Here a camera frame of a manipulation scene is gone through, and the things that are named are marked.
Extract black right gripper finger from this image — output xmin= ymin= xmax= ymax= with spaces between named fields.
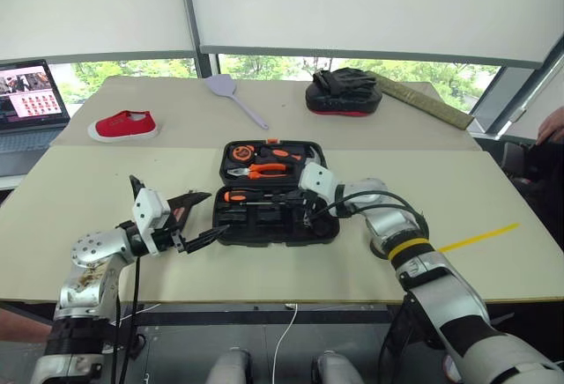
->
xmin=271 ymin=190 xmax=308 ymax=207
xmin=308 ymin=216 xmax=335 ymax=237

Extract orange handled pliers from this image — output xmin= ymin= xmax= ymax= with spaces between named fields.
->
xmin=226 ymin=161 xmax=293 ymax=181

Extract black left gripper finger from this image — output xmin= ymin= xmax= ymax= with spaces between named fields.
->
xmin=168 ymin=190 xmax=213 ymax=232
xmin=180 ymin=224 xmax=232 ymax=256

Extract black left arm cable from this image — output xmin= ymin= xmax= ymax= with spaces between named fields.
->
xmin=112 ymin=255 xmax=145 ymax=384

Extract grey window frame post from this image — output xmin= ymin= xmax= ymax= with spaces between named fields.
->
xmin=177 ymin=0 xmax=221 ymax=80

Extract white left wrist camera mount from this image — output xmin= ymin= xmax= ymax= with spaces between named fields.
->
xmin=130 ymin=187 xmax=173 ymax=257

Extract orange black tape measure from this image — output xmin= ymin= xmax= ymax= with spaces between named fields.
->
xmin=231 ymin=143 xmax=256 ymax=164

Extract grey rounded shape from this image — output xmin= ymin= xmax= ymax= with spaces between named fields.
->
xmin=205 ymin=347 xmax=255 ymax=384
xmin=309 ymin=350 xmax=363 ymax=384

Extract black plastic tool case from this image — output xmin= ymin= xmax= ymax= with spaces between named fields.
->
xmin=211 ymin=137 xmax=342 ymax=248

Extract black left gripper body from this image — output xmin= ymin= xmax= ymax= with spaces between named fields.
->
xmin=152 ymin=201 xmax=187 ymax=255

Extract orange black utility knife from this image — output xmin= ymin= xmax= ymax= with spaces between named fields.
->
xmin=259 ymin=146 xmax=306 ymax=163

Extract orange black handled screwdriver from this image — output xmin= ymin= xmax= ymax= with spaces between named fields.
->
xmin=221 ymin=189 xmax=275 ymax=205

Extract white hanging cable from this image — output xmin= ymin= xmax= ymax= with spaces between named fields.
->
xmin=270 ymin=302 xmax=299 ymax=384

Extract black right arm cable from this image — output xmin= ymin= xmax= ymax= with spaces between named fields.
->
xmin=308 ymin=188 xmax=431 ymax=244

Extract black red boxing pad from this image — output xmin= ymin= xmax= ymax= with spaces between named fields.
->
xmin=304 ymin=67 xmax=384 ymax=118

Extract red canvas shoe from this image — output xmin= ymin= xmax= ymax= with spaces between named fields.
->
xmin=86 ymin=109 xmax=161 ymax=144

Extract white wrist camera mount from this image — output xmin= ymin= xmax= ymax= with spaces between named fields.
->
xmin=130 ymin=187 xmax=173 ymax=257
xmin=298 ymin=161 xmax=341 ymax=203

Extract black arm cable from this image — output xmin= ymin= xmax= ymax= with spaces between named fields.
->
xmin=308 ymin=188 xmax=431 ymax=244
xmin=112 ymin=255 xmax=145 ymax=384

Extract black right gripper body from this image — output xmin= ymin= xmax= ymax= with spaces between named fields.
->
xmin=302 ymin=188 xmax=330 ymax=227

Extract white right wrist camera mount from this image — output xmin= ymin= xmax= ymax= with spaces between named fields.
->
xmin=298 ymin=161 xmax=341 ymax=203

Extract open grey laptop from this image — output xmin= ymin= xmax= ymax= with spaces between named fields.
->
xmin=0 ymin=58 xmax=72 ymax=178

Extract lilac plastic spatula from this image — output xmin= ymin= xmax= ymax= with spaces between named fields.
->
xmin=203 ymin=73 xmax=271 ymax=131

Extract yellow tape strip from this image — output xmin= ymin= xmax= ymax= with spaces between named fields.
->
xmin=437 ymin=222 xmax=522 ymax=254

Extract white roller blind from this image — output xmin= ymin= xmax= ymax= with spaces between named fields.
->
xmin=183 ymin=0 xmax=564 ymax=69
xmin=0 ymin=0 xmax=198 ymax=63

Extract olive brown board strip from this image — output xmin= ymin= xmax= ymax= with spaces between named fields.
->
xmin=374 ymin=72 xmax=475 ymax=130

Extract bystander in dark clothes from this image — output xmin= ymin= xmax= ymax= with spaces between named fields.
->
xmin=501 ymin=106 xmax=564 ymax=248

